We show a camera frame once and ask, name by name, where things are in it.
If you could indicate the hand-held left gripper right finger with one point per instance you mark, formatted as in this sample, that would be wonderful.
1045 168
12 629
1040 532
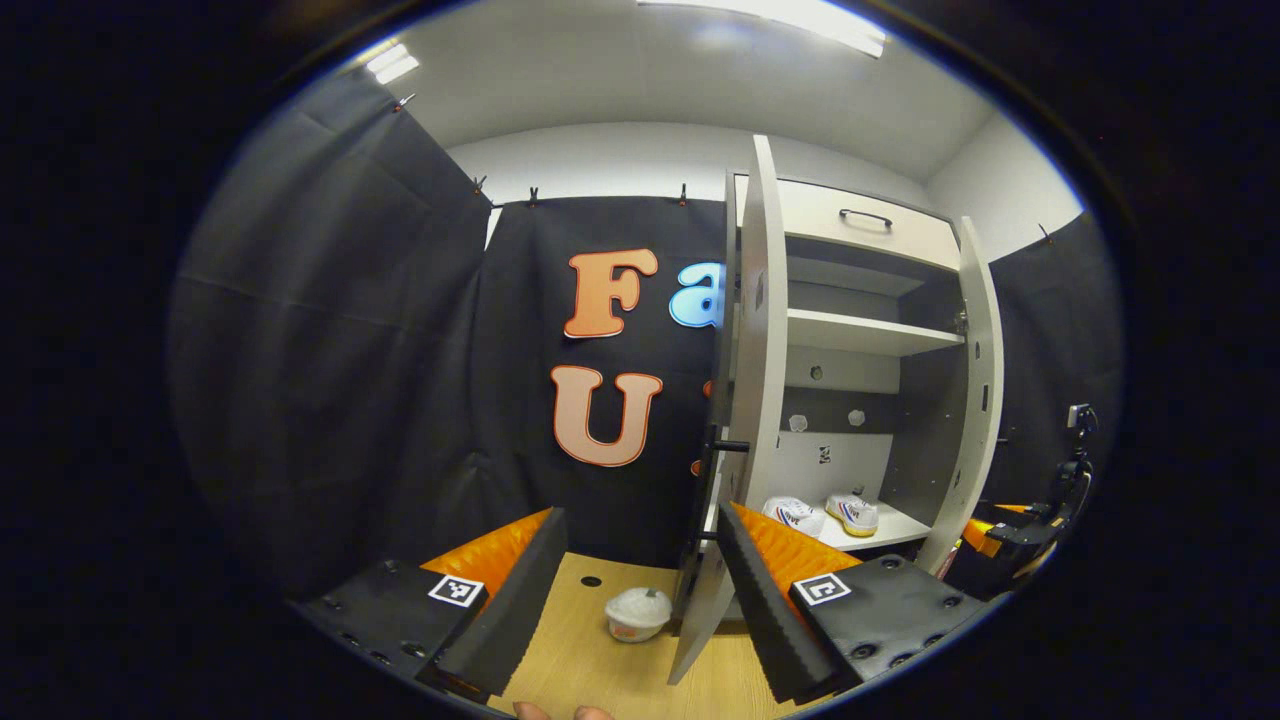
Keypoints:
765 610

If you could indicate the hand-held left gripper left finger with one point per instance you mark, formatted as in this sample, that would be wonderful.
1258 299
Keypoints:
515 610

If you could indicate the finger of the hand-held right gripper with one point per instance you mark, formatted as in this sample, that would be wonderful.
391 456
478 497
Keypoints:
985 535

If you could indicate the white striped shoe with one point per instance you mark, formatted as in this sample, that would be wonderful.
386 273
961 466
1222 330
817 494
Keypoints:
852 512
793 515

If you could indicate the white cabinet door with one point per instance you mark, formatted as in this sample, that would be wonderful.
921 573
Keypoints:
765 350
975 400

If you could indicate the white and grey shoe cabinet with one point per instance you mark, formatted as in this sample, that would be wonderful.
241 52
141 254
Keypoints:
850 335

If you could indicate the white cabinet drawer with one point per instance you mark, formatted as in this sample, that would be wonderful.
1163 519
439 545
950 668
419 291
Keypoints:
830 225

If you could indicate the white lidded bowl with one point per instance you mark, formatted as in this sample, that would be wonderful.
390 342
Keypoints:
637 612

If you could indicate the large ceiling light panel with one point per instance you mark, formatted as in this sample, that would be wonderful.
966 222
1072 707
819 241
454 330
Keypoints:
780 15

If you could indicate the small ceiling light panel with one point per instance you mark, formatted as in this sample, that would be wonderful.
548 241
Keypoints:
392 63

